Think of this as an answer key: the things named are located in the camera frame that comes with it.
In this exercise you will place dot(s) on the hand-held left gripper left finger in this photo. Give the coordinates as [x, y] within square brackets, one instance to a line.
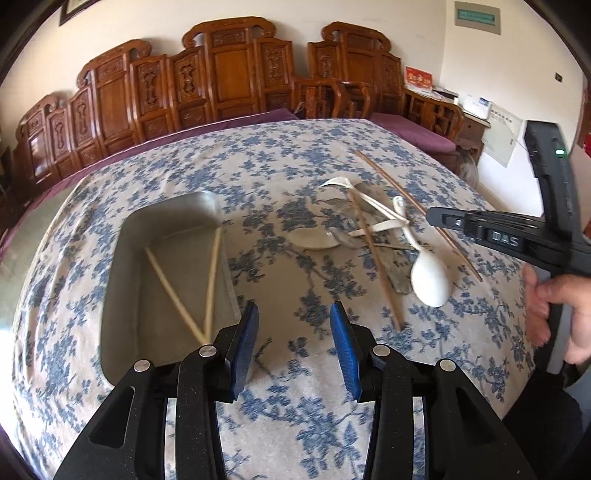
[244, 346]

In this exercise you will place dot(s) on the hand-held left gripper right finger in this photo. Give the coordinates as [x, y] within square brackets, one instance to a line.
[344, 350]

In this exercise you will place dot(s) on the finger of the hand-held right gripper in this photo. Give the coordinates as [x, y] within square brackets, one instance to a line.
[461, 222]

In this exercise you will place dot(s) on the brown wooden chopstick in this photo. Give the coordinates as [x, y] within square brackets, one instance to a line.
[415, 207]
[376, 263]

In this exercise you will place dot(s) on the large white ladle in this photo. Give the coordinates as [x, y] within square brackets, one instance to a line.
[429, 281]

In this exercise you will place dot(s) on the small white spoon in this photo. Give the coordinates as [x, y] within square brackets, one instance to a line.
[376, 227]
[383, 210]

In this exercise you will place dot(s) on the metal spoon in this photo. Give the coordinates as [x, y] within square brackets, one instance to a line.
[400, 281]
[346, 239]
[311, 241]
[367, 201]

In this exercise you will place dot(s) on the light wooden chopstick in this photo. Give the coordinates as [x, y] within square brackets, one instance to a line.
[173, 295]

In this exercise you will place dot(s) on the metal rectangular tray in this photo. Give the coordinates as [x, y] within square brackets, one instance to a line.
[152, 314]

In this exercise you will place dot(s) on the person's right hand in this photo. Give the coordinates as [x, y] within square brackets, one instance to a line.
[582, 323]

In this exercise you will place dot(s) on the grey fuzzy object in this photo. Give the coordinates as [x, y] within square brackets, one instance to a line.
[464, 164]

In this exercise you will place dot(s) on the small wooden cabinet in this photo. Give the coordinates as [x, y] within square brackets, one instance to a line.
[471, 131]

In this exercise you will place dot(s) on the short purple seat cushion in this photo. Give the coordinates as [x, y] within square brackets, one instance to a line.
[415, 131]

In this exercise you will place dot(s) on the white and blue box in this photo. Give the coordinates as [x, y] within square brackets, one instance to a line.
[476, 106]

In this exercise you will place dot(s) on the red box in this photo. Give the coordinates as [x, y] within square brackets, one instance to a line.
[419, 78]

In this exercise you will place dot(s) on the blue floral tablecloth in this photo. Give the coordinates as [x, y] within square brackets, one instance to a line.
[295, 152]

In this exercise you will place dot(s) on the carved wooden sofa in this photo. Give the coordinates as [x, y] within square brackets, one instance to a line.
[360, 60]
[113, 101]
[231, 69]
[44, 138]

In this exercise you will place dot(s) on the person's dark clothing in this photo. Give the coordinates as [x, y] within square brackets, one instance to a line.
[549, 429]

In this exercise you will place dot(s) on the framed picture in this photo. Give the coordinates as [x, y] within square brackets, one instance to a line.
[76, 9]

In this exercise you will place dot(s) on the white wall panel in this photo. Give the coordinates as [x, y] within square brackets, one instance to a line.
[503, 136]

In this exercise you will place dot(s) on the grey wall electrical box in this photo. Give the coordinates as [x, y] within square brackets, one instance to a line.
[478, 17]

